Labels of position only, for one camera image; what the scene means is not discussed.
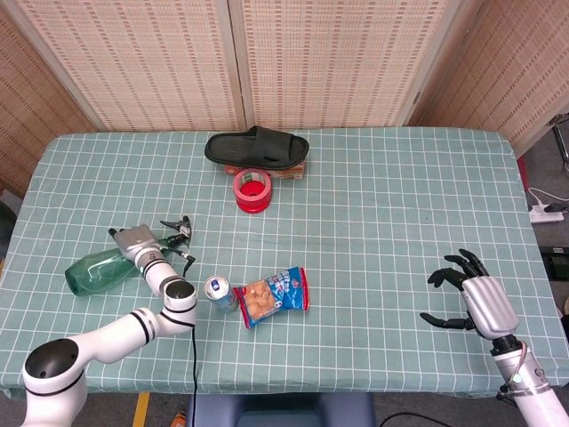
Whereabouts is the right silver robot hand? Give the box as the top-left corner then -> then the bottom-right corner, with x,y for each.
420,248 -> 520,341

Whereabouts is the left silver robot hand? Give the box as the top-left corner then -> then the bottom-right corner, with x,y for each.
108,224 -> 163,263

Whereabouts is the green spray bottle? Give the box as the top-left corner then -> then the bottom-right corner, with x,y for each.
64,215 -> 194,297

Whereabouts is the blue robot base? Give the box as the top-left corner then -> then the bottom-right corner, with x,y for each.
185,392 -> 377,427

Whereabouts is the black electronic device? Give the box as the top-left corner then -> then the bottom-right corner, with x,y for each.
539,245 -> 569,281

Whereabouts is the blue drink can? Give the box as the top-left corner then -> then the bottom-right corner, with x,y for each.
204,274 -> 240,315

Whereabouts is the white power strip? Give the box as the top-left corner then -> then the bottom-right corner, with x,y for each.
527,205 -> 565,224

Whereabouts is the red plastic cup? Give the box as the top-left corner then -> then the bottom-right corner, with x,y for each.
236,186 -> 273,215

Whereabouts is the red tape roll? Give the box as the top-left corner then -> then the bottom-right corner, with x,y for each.
232,168 -> 273,204

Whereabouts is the green checkered tablecloth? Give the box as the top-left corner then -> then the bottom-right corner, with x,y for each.
0,127 -> 569,399

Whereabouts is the blue snack bag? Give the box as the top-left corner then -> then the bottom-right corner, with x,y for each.
232,266 -> 310,329

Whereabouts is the black slide sandal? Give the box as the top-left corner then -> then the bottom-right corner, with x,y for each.
204,125 -> 310,170

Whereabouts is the orange cardboard box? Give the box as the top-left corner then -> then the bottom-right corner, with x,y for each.
223,160 -> 307,180

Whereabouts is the metal chair leg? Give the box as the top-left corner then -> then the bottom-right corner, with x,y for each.
547,113 -> 569,173

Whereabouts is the bamboo folding screen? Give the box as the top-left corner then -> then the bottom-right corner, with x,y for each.
0,0 -> 569,199

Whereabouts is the white power cable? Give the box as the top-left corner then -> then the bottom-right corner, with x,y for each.
526,187 -> 557,211

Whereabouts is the black cable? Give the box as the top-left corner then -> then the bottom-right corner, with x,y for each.
168,248 -> 199,427

